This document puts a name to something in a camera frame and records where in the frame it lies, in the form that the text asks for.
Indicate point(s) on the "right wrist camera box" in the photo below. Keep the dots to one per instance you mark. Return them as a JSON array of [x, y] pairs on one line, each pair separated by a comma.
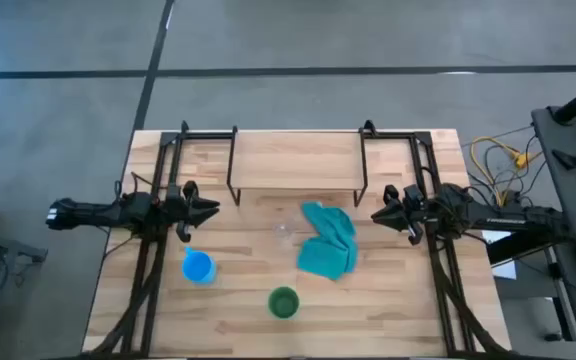
[[415, 235]]

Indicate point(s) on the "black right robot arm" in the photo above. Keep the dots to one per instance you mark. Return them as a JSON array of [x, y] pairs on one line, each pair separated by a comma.
[[498, 218]]

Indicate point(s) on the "small clear plastic cup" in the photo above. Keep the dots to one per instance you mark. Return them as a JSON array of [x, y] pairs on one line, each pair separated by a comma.
[[284, 233]]

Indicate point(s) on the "teal cloth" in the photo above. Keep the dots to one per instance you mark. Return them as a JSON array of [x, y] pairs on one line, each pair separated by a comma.
[[328, 250]]

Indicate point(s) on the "green plastic cup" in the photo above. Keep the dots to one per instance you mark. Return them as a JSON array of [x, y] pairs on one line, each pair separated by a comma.
[[283, 303]]

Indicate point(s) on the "blue plastic cup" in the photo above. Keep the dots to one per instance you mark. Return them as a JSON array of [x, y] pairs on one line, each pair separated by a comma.
[[198, 267]]

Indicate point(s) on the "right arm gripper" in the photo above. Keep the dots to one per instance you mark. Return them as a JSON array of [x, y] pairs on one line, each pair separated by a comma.
[[408, 207]]

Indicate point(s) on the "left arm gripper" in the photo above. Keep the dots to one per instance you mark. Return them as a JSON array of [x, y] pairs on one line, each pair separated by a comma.
[[182, 207]]

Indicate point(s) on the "black aluminium frame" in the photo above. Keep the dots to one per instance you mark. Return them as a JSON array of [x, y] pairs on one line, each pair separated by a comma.
[[455, 295], [144, 280]]

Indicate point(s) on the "black stand beam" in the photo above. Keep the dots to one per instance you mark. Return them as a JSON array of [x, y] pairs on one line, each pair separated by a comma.
[[523, 247]]

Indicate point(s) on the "small black clamp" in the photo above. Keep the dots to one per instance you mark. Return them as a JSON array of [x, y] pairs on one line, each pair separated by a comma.
[[184, 126], [369, 127]]

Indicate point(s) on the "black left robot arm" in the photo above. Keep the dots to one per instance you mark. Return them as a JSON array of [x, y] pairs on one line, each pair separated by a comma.
[[93, 212]]

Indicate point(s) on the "black caster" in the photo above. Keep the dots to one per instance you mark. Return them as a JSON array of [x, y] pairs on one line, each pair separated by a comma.
[[551, 337]]

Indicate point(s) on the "white paper sheet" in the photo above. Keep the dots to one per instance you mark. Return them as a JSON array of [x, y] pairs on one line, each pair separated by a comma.
[[505, 267]]

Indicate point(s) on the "grey side table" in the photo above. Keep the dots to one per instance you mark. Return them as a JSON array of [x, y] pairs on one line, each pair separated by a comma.
[[568, 190]]

